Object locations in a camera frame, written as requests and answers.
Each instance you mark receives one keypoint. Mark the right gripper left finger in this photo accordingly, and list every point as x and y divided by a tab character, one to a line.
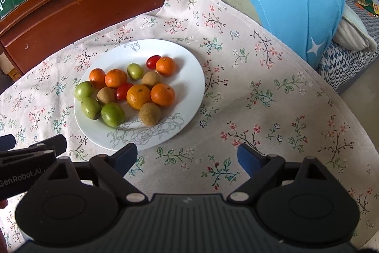
111	170

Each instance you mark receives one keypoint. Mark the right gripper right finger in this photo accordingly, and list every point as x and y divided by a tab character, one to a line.
263	171

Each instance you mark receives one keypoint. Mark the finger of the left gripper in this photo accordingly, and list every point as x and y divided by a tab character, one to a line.
7	142
57	143

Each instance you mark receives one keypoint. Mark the green jujube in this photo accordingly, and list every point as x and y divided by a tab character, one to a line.
83	90
112	114
135	71
91	108

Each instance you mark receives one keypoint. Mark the brown kiwi fruit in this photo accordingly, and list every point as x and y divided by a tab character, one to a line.
106	95
150	114

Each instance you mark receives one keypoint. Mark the large orange tangerine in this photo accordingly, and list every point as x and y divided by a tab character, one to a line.
138	95
162	95

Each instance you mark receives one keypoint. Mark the brown longan fruit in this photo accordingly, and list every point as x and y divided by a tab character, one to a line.
151	78

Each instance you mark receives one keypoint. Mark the red cherry tomato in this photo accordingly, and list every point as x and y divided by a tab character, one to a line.
122	90
151	62

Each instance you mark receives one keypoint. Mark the small orange tangerine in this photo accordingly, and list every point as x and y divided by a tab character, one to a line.
165	66

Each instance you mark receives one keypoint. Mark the person left hand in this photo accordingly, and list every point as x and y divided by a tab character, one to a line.
3	204

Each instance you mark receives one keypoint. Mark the floral tablecloth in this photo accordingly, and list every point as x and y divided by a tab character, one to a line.
256	90

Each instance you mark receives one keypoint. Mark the small cardboard box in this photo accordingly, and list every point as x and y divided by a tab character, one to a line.
8	68

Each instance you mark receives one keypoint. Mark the white oval plate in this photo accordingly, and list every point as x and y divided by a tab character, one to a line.
187	81

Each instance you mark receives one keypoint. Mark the patterned sofa cushion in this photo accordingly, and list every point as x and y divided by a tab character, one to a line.
353	48

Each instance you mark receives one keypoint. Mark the wooden cabinet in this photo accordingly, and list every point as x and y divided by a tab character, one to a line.
36	29

